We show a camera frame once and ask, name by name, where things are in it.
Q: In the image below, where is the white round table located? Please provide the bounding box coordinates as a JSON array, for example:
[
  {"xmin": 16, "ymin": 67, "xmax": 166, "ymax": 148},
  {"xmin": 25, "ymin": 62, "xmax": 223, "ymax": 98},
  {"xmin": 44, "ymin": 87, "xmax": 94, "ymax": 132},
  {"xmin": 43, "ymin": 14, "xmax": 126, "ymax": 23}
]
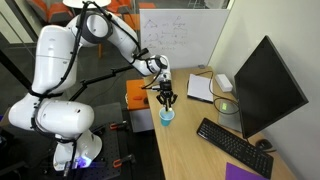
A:
[{"xmin": 62, "ymin": 0, "xmax": 112, "ymax": 10}]

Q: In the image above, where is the white cabinet with orange top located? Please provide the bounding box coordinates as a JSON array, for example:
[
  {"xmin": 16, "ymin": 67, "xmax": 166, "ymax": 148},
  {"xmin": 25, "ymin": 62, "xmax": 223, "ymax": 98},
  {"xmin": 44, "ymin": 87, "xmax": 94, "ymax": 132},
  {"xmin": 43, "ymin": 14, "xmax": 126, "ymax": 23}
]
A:
[{"xmin": 125, "ymin": 78, "xmax": 155, "ymax": 134}]

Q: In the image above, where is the whiteboard with triangle sketches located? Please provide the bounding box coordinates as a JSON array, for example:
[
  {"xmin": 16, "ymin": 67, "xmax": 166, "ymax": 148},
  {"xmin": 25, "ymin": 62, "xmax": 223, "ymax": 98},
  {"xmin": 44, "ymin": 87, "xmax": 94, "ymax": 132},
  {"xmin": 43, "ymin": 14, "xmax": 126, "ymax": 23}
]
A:
[{"xmin": 138, "ymin": 8, "xmax": 231, "ymax": 70}]

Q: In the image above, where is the black monitor cable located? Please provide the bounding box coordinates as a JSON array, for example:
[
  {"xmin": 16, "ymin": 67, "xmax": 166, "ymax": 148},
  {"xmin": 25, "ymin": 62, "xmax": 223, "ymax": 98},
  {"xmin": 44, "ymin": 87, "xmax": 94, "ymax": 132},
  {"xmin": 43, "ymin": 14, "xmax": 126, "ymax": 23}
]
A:
[{"xmin": 195, "ymin": 70, "xmax": 240, "ymax": 116}]

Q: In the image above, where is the blue plastic cup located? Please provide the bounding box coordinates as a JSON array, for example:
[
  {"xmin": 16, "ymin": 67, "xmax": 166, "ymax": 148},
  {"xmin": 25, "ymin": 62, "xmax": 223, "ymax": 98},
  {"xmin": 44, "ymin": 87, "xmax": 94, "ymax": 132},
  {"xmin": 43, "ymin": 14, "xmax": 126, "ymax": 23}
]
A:
[{"xmin": 158, "ymin": 106, "xmax": 176, "ymax": 128}]

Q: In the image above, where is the orange and black clamp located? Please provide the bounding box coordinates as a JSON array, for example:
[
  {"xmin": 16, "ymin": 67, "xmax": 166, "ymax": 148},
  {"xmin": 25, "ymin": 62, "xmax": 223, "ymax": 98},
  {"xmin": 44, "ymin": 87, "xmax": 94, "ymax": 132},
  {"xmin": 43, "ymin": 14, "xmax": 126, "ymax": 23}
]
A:
[
  {"xmin": 109, "ymin": 121, "xmax": 130, "ymax": 131},
  {"xmin": 112, "ymin": 153, "xmax": 137, "ymax": 169}
]

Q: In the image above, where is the black computer monitor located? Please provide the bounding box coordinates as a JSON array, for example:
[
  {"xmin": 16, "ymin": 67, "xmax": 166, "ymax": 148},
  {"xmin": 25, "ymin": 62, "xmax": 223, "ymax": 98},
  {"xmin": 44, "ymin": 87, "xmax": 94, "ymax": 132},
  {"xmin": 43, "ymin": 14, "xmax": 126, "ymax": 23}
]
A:
[{"xmin": 233, "ymin": 35, "xmax": 310, "ymax": 140}]

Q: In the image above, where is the white power strip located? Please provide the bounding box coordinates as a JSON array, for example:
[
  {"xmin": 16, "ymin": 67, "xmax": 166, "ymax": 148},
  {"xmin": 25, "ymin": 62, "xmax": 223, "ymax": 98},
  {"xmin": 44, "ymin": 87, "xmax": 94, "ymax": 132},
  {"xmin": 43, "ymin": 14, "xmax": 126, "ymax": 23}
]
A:
[{"xmin": 214, "ymin": 73, "xmax": 234, "ymax": 94}]

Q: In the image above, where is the black workbench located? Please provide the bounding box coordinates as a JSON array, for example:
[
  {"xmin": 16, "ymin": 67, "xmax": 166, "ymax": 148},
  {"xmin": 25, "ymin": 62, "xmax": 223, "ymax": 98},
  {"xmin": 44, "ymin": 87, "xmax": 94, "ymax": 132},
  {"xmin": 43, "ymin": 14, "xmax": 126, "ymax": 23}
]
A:
[{"xmin": 64, "ymin": 122, "xmax": 124, "ymax": 180}]

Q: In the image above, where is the black keyboard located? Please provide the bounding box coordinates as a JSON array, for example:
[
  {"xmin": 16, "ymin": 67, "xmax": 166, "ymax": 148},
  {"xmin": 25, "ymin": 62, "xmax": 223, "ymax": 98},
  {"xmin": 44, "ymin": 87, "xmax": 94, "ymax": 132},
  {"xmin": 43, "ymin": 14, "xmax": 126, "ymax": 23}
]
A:
[{"xmin": 196, "ymin": 117, "xmax": 275, "ymax": 180}]

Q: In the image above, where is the silver monitor stand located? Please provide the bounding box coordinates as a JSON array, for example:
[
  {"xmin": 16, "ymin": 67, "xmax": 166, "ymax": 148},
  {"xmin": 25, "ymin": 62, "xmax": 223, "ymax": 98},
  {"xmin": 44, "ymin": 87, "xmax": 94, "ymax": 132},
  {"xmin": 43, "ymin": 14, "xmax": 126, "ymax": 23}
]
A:
[{"xmin": 217, "ymin": 98, "xmax": 243, "ymax": 133}]

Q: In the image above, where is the purple mat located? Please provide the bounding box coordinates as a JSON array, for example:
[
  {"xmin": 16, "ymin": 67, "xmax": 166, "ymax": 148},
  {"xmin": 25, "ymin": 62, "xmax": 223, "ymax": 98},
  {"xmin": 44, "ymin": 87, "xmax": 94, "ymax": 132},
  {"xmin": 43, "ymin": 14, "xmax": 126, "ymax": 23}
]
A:
[{"xmin": 225, "ymin": 161, "xmax": 270, "ymax": 180}]

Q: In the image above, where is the black camera stand pole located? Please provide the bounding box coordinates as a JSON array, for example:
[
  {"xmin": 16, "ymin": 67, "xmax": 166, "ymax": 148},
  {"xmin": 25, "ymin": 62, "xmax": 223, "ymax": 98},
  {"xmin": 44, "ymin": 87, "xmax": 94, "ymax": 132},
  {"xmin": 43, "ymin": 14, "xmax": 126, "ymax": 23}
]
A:
[{"xmin": 67, "ymin": 64, "xmax": 135, "ymax": 102}]

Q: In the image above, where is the black computer mouse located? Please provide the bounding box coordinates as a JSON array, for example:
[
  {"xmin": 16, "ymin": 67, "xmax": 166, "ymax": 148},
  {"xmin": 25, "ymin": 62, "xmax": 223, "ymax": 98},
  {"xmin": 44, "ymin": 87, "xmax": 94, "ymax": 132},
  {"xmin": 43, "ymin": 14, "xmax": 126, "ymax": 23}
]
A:
[{"xmin": 254, "ymin": 138, "xmax": 275, "ymax": 151}]

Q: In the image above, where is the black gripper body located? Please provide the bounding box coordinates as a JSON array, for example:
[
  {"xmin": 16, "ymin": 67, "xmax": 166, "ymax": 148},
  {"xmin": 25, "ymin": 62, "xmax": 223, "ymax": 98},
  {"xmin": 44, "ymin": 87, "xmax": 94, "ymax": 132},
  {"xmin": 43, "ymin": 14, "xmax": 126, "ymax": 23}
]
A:
[{"xmin": 158, "ymin": 80, "xmax": 174, "ymax": 99}]

